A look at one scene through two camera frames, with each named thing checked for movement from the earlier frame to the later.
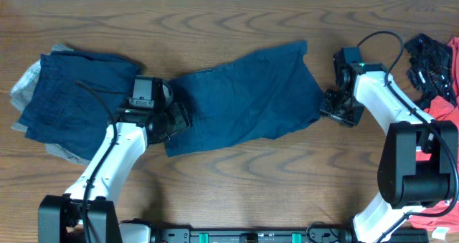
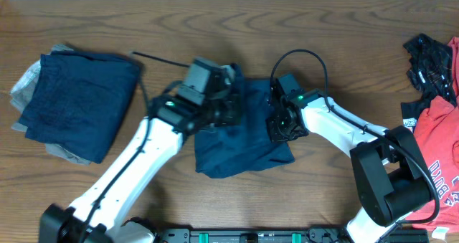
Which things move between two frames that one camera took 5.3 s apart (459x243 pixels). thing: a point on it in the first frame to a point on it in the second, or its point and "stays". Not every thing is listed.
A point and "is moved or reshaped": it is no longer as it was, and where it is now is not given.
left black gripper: (182, 120) to (232, 117)
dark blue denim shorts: (248, 98) is moved or reshaped
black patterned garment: (429, 73) stays
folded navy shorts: (75, 97) stays
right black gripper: (348, 120) to (275, 134)
